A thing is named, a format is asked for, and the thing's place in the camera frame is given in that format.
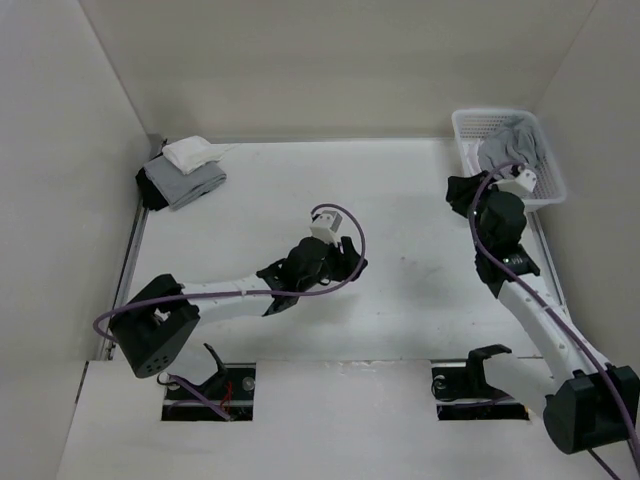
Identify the folded white tank top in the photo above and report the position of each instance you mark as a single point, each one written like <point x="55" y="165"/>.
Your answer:
<point x="189" y="154"/>

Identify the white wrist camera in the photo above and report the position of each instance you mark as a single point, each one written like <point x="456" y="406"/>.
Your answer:
<point x="522" y="185"/>
<point x="325" y="226"/>

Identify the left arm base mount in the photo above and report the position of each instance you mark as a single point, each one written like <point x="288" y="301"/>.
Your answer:
<point x="226" y="396"/>

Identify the white crumpled tank top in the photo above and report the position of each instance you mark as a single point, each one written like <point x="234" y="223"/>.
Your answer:
<point x="471" y="163"/>

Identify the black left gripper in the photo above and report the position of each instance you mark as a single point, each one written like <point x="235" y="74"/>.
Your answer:
<point x="346" y="264"/>

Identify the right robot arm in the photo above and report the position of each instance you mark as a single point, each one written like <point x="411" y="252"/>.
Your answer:
<point x="586" y="401"/>

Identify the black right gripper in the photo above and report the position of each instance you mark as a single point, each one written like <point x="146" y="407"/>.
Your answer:
<point x="457" y="191"/>

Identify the grey tank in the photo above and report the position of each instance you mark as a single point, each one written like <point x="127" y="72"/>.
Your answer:
<point x="515" y="139"/>
<point x="180" y="190"/>

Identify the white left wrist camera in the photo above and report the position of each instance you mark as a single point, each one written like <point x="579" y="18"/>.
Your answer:
<point x="325" y="226"/>

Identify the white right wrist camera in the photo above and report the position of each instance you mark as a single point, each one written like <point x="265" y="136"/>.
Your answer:
<point x="522" y="185"/>

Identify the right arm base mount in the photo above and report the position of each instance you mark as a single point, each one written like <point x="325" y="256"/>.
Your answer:
<point x="463" y="394"/>

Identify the white plastic basket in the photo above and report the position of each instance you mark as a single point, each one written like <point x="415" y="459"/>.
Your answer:
<point x="476" y="123"/>

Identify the folded grey tank top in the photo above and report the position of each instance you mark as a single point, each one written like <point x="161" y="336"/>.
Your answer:
<point x="180" y="190"/>

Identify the folded black tank top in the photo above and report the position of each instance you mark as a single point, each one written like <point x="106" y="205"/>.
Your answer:
<point x="151" y="197"/>

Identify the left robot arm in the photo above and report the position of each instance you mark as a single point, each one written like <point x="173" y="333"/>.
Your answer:
<point x="153" y="329"/>

